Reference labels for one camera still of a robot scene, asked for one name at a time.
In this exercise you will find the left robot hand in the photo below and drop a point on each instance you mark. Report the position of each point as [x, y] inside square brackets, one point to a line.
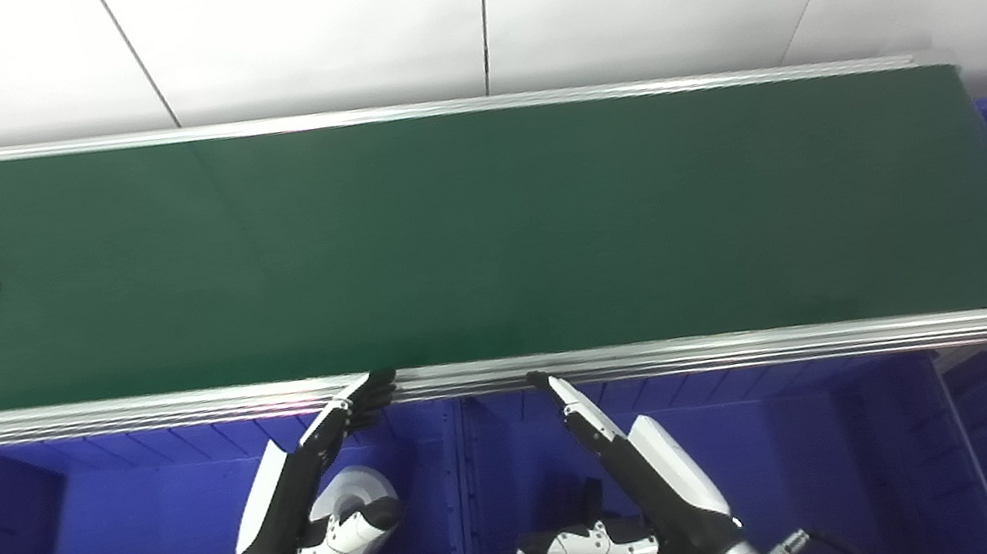
[277, 518]

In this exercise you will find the green conveyor belt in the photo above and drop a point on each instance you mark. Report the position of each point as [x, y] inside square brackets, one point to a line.
[467, 241]

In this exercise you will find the white round part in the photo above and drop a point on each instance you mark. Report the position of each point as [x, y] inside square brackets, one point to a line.
[352, 485]

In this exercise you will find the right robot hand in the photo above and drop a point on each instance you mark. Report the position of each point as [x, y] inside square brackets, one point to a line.
[668, 490]

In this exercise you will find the black part in bin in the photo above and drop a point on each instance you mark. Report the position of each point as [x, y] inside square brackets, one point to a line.
[589, 502]

